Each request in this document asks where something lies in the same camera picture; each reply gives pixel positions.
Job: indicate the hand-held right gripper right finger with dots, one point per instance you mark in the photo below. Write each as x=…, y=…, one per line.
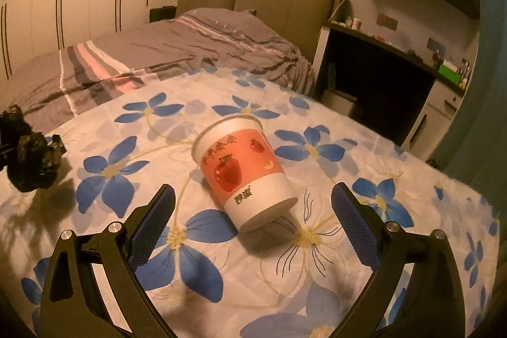
x=356, y=229

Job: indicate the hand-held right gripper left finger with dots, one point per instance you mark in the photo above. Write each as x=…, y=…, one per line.
x=152, y=229

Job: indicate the white paper cup red label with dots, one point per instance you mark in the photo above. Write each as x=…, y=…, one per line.
x=245, y=171

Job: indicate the black plastic bag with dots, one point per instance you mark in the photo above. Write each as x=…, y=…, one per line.
x=33, y=163

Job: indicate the white storage box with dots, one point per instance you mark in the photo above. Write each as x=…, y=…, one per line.
x=338, y=100

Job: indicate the white drawer cabinet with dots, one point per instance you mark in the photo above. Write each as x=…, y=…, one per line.
x=439, y=112

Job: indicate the grey striped duvet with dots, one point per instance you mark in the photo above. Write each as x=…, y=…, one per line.
x=138, y=49

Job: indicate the green box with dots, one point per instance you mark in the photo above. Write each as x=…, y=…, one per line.
x=449, y=72

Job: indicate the dark desk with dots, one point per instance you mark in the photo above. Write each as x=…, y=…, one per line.
x=376, y=41

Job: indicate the blue and beige curtain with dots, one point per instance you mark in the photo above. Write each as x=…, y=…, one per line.
x=481, y=84

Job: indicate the black nightstand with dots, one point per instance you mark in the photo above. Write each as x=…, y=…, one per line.
x=162, y=14

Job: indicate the grey pillow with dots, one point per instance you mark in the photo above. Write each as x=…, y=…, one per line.
x=222, y=21

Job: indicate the grey wall socket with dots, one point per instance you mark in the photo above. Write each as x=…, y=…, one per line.
x=434, y=44
x=387, y=22

